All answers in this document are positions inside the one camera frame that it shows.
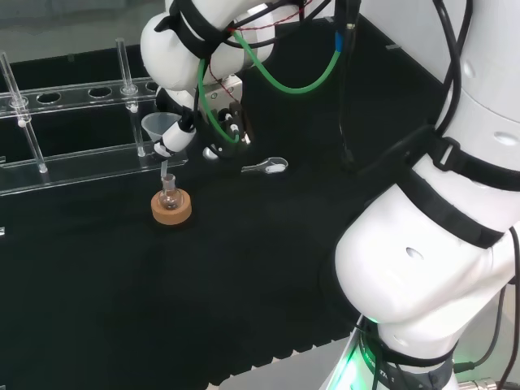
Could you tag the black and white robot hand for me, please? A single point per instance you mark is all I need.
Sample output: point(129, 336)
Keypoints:
point(178, 136)

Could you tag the clear tape piece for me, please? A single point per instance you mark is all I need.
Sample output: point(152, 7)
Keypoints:
point(392, 47)

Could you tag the black cloth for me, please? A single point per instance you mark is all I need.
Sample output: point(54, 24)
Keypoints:
point(243, 264)

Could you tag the glass weighing funnel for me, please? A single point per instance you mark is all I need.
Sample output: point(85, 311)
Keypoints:
point(268, 165)

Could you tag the translucent plastic funnel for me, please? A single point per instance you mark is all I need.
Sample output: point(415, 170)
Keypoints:
point(152, 124)

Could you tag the glass round-bottom flask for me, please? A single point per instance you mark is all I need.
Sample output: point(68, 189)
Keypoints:
point(168, 198)

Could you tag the clear acrylic funnel stand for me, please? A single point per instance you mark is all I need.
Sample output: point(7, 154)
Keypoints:
point(81, 168)

